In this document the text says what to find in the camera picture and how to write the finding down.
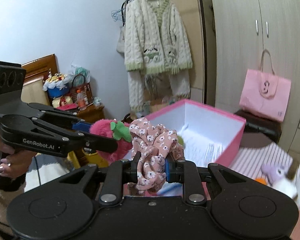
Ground orange plush ball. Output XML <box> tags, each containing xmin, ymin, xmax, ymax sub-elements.
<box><xmin>255</xmin><ymin>177</ymin><xmax>267</xmax><ymax>185</ymax></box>

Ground person left hand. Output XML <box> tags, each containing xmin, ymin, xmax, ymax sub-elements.
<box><xmin>0</xmin><ymin>138</ymin><xmax>36</xmax><ymax>179</ymax></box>

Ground green makeup sponge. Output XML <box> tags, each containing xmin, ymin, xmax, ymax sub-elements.
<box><xmin>177</xmin><ymin>135</ymin><xmax>184</xmax><ymax>146</ymax></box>

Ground pink floral fabric scrunchie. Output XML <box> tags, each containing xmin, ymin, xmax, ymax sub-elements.
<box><xmin>128</xmin><ymin>118</ymin><xmax>185</xmax><ymax>196</ymax></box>

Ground striped cloth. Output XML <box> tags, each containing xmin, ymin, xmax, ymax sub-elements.
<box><xmin>230</xmin><ymin>142</ymin><xmax>300</xmax><ymax>189</ymax></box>

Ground white brown plush toy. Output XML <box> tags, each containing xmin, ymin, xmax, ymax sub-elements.
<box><xmin>272</xmin><ymin>159</ymin><xmax>300</xmax><ymax>210</ymax></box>

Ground pink tote bag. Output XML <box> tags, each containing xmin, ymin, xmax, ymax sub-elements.
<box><xmin>239</xmin><ymin>49</ymin><xmax>291</xmax><ymax>123</ymax></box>

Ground blue wire hangers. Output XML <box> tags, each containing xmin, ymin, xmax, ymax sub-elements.
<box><xmin>111</xmin><ymin>8</ymin><xmax>126</xmax><ymax>26</ymax></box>

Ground purple plush toy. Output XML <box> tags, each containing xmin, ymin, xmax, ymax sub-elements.
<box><xmin>261</xmin><ymin>164</ymin><xmax>289</xmax><ymax>186</ymax></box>

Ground pink fluffy strawberry plush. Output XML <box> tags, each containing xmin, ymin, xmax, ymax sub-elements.
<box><xmin>89</xmin><ymin>119</ymin><xmax>134</xmax><ymax>165</ymax></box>

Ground flower bouquet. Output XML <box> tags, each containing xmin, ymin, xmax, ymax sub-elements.
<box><xmin>43</xmin><ymin>73</ymin><xmax>74</xmax><ymax>99</ymax></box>

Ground black suitcase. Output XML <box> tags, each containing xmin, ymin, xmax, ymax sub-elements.
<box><xmin>235</xmin><ymin>109</ymin><xmax>282</xmax><ymax>143</ymax></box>

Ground wooden nightstand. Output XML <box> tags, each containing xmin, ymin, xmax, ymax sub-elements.
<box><xmin>57</xmin><ymin>100</ymin><xmax>106</xmax><ymax>124</ymax></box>

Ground grey wooden wardrobe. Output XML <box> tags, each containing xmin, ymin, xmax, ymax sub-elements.
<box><xmin>212</xmin><ymin>0</ymin><xmax>300</xmax><ymax>161</ymax></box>

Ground pink cardboard storage box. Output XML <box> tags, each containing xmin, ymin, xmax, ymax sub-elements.
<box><xmin>120</xmin><ymin>99</ymin><xmax>247</xmax><ymax>201</ymax></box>

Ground cream green knit cardigan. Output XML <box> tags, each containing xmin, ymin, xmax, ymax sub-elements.
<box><xmin>125</xmin><ymin>0</ymin><xmax>193</xmax><ymax>112</ymax></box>

